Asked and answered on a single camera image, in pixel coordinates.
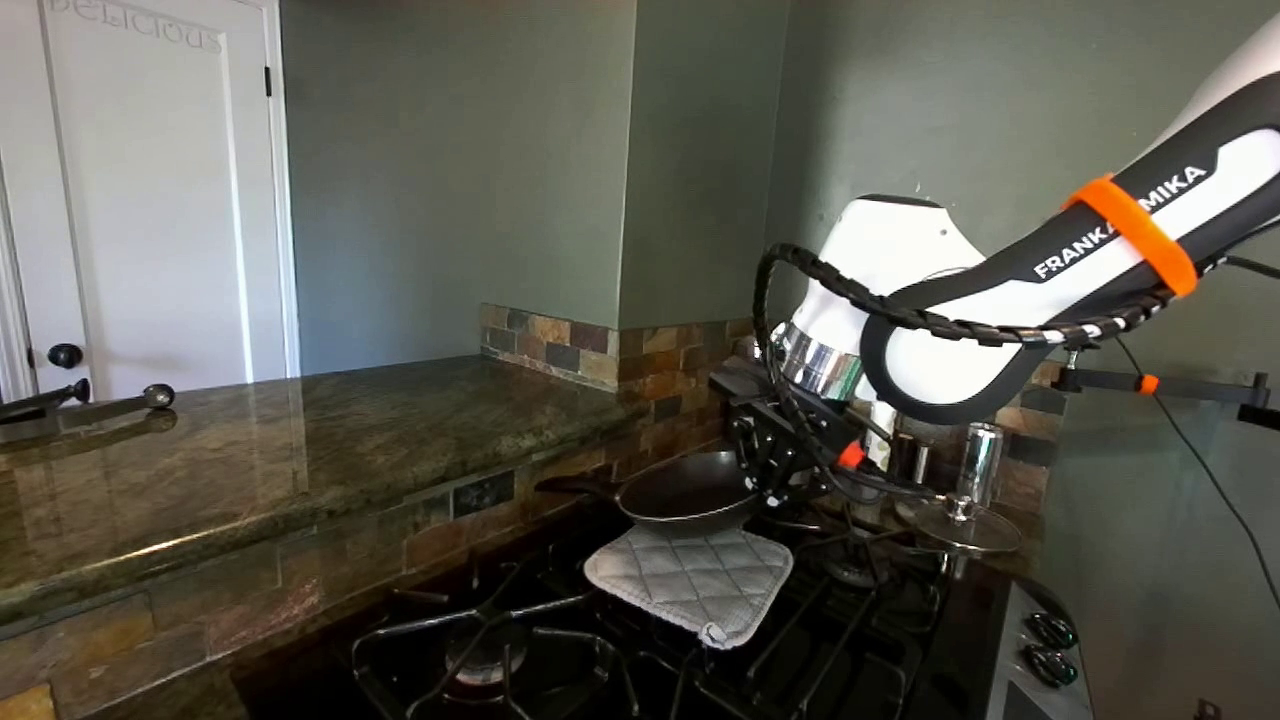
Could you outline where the round metal spoon rest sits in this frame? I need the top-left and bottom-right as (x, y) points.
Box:
(894, 489), (1030, 561)

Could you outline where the white quilted pot holder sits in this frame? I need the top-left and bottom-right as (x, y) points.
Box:
(580, 517), (801, 655)

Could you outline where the dark wall outlet plate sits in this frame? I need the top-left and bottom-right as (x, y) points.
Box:
(447, 469), (522, 525)

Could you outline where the black stove knob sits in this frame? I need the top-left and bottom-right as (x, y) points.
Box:
(1015, 639), (1084, 693)
(1023, 610), (1084, 655)

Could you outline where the white panel door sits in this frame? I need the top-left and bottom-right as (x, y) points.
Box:
(0, 0), (303, 407)

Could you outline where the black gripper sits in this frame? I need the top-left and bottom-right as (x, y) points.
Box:
(722, 393), (856, 528)

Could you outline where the thin black camera cable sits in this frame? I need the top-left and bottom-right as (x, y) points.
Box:
(1111, 335), (1280, 610)

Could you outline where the black gas stove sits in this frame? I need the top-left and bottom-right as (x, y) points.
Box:
(235, 465), (1101, 720)

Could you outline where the black handled tool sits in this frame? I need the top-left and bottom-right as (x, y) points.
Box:
(0, 378), (95, 428)

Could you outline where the black frying pan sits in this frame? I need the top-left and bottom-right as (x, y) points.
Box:
(536, 444), (764, 528)

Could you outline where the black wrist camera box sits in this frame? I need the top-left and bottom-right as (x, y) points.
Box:
(710, 366), (807, 407)

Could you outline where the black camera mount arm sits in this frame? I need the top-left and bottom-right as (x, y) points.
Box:
(1058, 356), (1280, 432)

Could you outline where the dark glass bottle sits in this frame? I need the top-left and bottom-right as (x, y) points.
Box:
(896, 432), (935, 489)

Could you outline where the shiny metal cup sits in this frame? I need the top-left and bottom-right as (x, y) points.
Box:
(954, 419), (1007, 525)

